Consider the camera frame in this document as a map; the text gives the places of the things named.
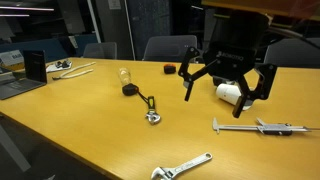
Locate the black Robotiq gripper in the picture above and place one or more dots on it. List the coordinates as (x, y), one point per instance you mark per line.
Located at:
(230, 60)

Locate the white paper cup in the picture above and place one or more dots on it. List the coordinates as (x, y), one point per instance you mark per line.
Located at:
(229, 95)

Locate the clear plastic cup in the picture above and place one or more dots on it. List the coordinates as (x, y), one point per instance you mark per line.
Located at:
(125, 76)

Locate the orange and black tape measure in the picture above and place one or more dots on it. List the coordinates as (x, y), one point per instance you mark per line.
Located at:
(169, 69)

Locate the grey office chair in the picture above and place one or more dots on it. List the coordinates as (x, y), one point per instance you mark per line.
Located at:
(168, 48)
(296, 53)
(100, 50)

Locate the metal vernier caliper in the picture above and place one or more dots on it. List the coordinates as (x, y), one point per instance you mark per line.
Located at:
(266, 128)

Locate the silver adjustable wrench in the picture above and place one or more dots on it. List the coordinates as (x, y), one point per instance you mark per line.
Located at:
(186, 164)

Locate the white cloth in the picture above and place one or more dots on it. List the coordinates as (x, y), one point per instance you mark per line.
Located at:
(51, 68)

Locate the blue partition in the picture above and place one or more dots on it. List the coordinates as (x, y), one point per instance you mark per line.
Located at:
(50, 46)

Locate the black upright box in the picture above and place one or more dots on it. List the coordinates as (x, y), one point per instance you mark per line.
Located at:
(35, 66)

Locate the grey laptop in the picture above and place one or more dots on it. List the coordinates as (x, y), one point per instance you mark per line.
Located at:
(16, 87)

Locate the white printed sign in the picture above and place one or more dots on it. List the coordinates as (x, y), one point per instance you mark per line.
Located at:
(11, 57)

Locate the yellow wrist camera mount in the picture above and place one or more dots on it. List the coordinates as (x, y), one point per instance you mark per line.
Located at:
(253, 7)

